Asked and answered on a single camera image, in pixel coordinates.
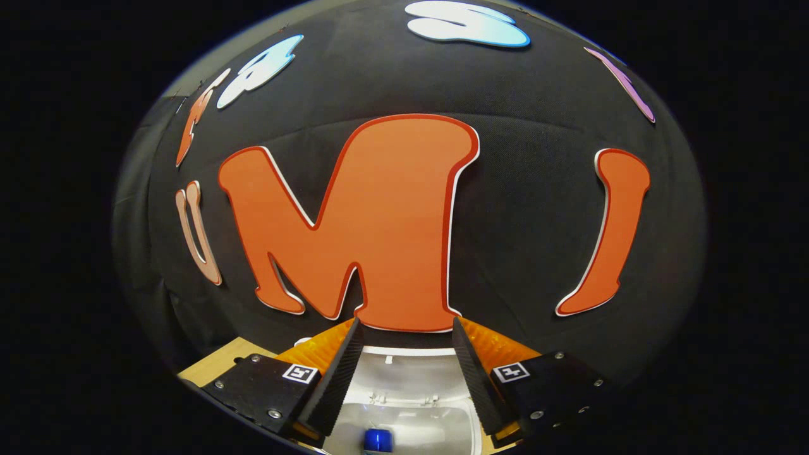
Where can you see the wooden desktop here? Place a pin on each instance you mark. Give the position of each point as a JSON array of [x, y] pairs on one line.
[[215, 365]]

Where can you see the white desktop garbage bin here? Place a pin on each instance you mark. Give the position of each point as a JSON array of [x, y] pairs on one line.
[[411, 392]]

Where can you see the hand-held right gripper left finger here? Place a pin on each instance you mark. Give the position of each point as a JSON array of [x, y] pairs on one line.
[[338, 379]]

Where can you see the blue pop can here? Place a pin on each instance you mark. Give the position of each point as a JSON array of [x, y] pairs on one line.
[[378, 440]]

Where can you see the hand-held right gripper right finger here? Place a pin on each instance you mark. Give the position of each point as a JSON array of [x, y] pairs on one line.
[[477, 379]]

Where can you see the black backdrop cloth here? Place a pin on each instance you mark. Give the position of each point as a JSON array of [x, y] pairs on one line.
[[537, 189]]

